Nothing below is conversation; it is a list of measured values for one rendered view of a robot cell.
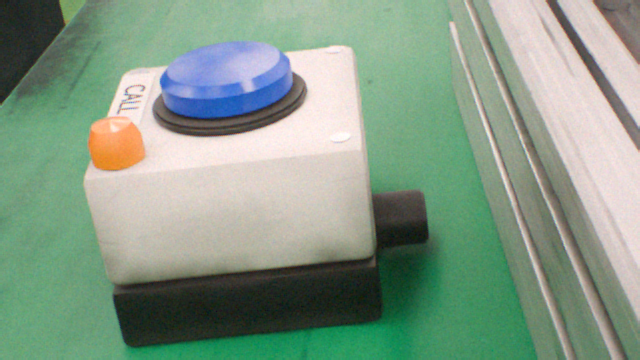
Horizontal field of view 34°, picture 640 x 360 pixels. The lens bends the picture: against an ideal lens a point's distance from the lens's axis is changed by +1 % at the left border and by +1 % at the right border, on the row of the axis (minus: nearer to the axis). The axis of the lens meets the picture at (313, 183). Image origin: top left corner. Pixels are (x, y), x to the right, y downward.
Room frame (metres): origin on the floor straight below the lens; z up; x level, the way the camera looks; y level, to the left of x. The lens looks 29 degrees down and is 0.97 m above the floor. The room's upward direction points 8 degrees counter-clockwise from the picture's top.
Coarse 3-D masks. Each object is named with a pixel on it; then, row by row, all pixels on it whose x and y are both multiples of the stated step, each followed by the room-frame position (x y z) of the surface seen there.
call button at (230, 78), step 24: (216, 48) 0.31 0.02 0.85; (240, 48) 0.30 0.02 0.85; (264, 48) 0.30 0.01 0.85; (168, 72) 0.29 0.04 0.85; (192, 72) 0.29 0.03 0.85; (216, 72) 0.29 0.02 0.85; (240, 72) 0.28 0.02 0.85; (264, 72) 0.28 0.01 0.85; (288, 72) 0.29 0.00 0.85; (168, 96) 0.28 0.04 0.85; (192, 96) 0.28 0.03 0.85; (216, 96) 0.27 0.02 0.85; (240, 96) 0.27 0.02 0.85; (264, 96) 0.28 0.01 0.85
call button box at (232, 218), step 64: (320, 64) 0.31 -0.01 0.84; (192, 128) 0.27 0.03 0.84; (256, 128) 0.27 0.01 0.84; (320, 128) 0.27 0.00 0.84; (128, 192) 0.26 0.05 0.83; (192, 192) 0.25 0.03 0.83; (256, 192) 0.25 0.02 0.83; (320, 192) 0.25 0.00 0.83; (128, 256) 0.26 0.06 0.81; (192, 256) 0.26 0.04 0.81; (256, 256) 0.25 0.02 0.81; (320, 256) 0.25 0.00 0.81; (128, 320) 0.26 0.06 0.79; (192, 320) 0.26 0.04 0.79; (256, 320) 0.25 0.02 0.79; (320, 320) 0.25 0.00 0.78
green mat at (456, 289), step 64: (128, 0) 0.60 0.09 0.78; (192, 0) 0.58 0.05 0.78; (256, 0) 0.57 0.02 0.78; (320, 0) 0.55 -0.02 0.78; (384, 0) 0.54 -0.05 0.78; (64, 64) 0.51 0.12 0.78; (128, 64) 0.50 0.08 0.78; (384, 64) 0.45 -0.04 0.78; (448, 64) 0.44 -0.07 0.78; (0, 128) 0.44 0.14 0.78; (64, 128) 0.43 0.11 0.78; (384, 128) 0.38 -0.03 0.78; (448, 128) 0.38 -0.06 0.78; (0, 192) 0.37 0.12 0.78; (64, 192) 0.37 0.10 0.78; (384, 192) 0.33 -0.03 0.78; (448, 192) 0.32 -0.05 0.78; (0, 256) 0.32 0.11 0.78; (64, 256) 0.32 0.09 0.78; (384, 256) 0.29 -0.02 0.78; (448, 256) 0.28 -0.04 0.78; (0, 320) 0.28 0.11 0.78; (64, 320) 0.28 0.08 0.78; (384, 320) 0.25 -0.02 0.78; (448, 320) 0.25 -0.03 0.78; (512, 320) 0.25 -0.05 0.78
